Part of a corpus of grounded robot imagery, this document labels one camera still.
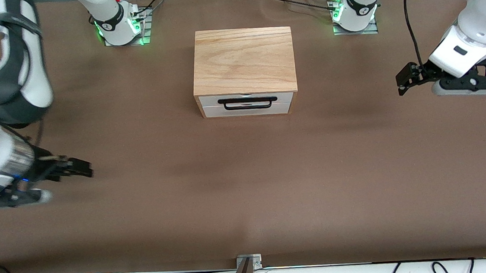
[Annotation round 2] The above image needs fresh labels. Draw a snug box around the white-fronted wooden drawer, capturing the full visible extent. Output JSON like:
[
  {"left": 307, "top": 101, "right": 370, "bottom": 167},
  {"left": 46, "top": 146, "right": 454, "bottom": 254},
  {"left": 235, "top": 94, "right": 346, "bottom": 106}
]
[{"left": 198, "top": 89, "right": 296, "bottom": 110}]

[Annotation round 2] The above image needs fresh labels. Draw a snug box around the black metal drawer handle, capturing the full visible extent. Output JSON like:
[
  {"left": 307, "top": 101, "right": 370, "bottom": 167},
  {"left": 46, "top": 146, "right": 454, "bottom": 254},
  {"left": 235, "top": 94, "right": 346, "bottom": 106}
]
[{"left": 217, "top": 94, "right": 279, "bottom": 112}]

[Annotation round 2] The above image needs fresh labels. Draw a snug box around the wooden drawer cabinet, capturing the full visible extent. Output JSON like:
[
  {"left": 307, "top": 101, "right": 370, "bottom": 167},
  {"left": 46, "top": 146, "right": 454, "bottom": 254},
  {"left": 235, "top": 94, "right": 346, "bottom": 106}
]
[{"left": 189, "top": 23, "right": 301, "bottom": 122}]

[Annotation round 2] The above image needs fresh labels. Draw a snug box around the plain white drawer front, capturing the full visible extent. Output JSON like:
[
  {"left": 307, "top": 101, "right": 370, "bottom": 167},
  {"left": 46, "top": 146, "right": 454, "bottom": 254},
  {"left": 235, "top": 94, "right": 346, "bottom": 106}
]
[{"left": 202, "top": 101, "right": 293, "bottom": 121}]

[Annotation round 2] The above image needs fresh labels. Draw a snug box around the brown table cover sheet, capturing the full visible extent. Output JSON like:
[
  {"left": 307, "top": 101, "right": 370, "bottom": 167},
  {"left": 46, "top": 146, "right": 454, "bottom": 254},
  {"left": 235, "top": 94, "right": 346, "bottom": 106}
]
[{"left": 0, "top": 0, "right": 486, "bottom": 273}]

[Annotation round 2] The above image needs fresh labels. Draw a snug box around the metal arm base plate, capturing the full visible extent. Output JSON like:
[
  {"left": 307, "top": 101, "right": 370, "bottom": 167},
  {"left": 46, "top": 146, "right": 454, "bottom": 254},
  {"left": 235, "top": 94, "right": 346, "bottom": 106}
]
[
  {"left": 101, "top": 6, "right": 156, "bottom": 49},
  {"left": 332, "top": 15, "right": 380, "bottom": 38}
]

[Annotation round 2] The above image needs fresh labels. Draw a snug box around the long black base cable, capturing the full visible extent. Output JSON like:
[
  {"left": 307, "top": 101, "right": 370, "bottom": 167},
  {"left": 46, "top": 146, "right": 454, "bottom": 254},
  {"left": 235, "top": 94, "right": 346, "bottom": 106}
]
[{"left": 258, "top": 0, "right": 339, "bottom": 17}]

